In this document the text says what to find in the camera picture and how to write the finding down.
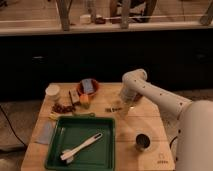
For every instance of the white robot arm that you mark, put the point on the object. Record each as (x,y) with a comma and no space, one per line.
(195,138)

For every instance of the wooden board table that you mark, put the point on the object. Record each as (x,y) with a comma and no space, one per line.
(143,118)

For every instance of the yellow banana toy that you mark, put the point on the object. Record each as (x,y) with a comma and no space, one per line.
(54,116)

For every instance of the white plastic spatula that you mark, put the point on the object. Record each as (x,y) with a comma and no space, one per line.
(89,141)

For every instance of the metal can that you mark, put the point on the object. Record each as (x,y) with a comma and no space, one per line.
(142,142)

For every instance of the grey blue cloth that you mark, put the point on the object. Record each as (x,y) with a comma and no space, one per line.
(45,134)

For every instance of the blue sponge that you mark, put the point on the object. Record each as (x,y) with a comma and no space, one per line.
(87,86)

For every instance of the white paper cup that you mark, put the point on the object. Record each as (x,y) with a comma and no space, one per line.
(53,92)

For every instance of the orange bowl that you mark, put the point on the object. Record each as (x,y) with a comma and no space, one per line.
(95,85)

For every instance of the green plastic tray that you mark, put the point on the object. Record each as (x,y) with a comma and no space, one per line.
(70,132)

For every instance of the orange fruit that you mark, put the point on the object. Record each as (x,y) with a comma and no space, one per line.
(84,100)

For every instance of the dark red bowl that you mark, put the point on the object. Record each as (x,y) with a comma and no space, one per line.
(137,97)

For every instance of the metal fork dark handle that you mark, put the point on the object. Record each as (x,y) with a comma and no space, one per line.
(112,109)

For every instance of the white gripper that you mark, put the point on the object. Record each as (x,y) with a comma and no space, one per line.
(124,108)

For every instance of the brown wooden block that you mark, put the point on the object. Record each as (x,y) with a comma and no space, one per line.
(74,97)

